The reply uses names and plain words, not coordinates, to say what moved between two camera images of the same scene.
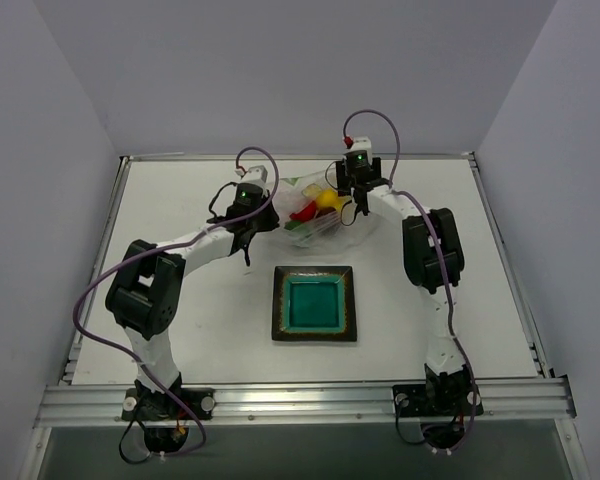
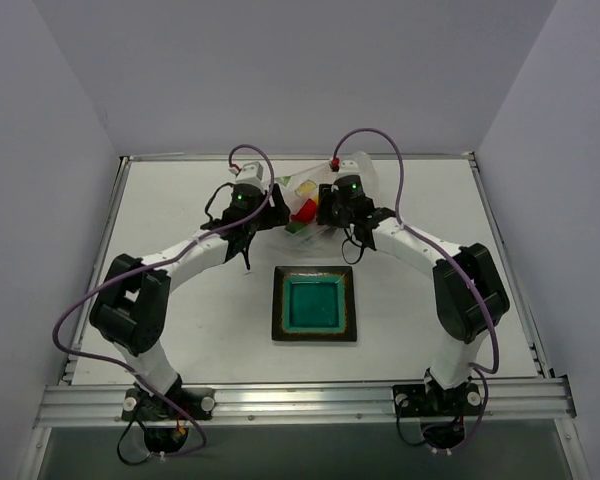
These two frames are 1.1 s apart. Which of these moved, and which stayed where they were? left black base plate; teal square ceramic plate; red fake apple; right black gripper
Moved: right black gripper
Stayed: red fake apple; left black base plate; teal square ceramic plate
